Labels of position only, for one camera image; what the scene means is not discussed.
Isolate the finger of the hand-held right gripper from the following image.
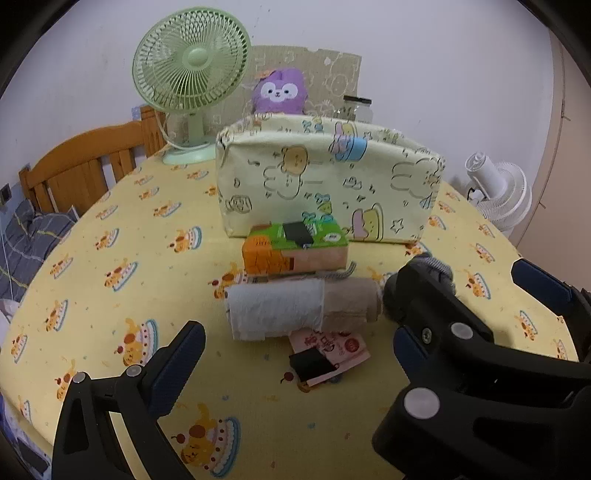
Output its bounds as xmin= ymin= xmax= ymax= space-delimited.
xmin=510 ymin=257 xmax=591 ymax=324
xmin=373 ymin=257 xmax=591 ymax=480

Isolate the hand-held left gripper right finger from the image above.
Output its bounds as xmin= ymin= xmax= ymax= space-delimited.
xmin=393 ymin=322 xmax=421 ymax=386

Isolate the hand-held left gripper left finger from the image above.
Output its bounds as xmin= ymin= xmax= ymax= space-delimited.
xmin=51 ymin=320 xmax=207 ymax=480

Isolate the pink packet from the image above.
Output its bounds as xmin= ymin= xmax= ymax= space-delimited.
xmin=288 ymin=329 xmax=371 ymax=393

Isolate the grey cloth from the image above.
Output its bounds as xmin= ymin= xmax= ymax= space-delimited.
xmin=323 ymin=276 xmax=386 ymax=333

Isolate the green and orange tissue packet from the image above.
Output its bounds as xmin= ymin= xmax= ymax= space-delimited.
xmin=241 ymin=222 xmax=349 ymax=278

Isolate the printed fabric storage box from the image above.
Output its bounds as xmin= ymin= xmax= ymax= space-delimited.
xmin=215 ymin=112 xmax=446 ymax=244

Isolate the white standing fan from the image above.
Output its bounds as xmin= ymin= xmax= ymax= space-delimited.
xmin=464 ymin=151 xmax=533 ymax=232

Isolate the beige door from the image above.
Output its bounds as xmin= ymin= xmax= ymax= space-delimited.
xmin=512 ymin=37 xmax=591 ymax=259

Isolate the grey plaid bedding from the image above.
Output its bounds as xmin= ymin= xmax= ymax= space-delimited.
xmin=0 ymin=203 xmax=77 ymax=319

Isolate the wooden chair back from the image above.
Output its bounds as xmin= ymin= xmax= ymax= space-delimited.
xmin=18 ymin=104 xmax=167 ymax=217

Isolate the glass jar with dark lid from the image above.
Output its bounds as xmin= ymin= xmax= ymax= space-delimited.
xmin=335 ymin=95 xmax=372 ymax=123

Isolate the patterned cardboard sheet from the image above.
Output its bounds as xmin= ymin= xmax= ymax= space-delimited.
xmin=203 ymin=45 xmax=362 ymax=134

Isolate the purple plush toy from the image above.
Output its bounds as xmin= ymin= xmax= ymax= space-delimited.
xmin=252 ymin=68 xmax=309 ymax=115

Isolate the green desk fan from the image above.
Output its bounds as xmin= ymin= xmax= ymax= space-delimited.
xmin=132 ymin=6 xmax=252 ymax=165

